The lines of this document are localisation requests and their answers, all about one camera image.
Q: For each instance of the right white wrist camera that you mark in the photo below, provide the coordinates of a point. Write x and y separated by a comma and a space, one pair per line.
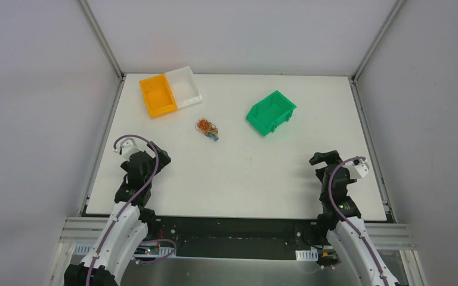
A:
358, 168

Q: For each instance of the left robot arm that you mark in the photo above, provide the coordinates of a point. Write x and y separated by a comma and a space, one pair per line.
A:
130, 219

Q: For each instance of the green plastic bin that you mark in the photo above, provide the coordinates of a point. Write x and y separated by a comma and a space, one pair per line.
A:
267, 114

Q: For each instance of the orange plastic bin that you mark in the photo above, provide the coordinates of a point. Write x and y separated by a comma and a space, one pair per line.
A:
158, 96

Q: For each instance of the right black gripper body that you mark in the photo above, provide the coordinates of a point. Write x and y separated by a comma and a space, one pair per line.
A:
329, 168

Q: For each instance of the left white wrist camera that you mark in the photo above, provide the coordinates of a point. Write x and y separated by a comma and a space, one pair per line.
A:
127, 148

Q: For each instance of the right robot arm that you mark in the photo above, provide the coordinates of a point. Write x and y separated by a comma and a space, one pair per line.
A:
341, 224

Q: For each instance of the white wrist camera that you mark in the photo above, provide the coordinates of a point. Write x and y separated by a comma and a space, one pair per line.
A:
127, 148
358, 168

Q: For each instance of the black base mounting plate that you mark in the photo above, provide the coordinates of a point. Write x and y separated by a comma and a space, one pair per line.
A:
233, 238

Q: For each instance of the white plastic bin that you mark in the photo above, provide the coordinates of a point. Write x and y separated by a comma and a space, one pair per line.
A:
183, 86

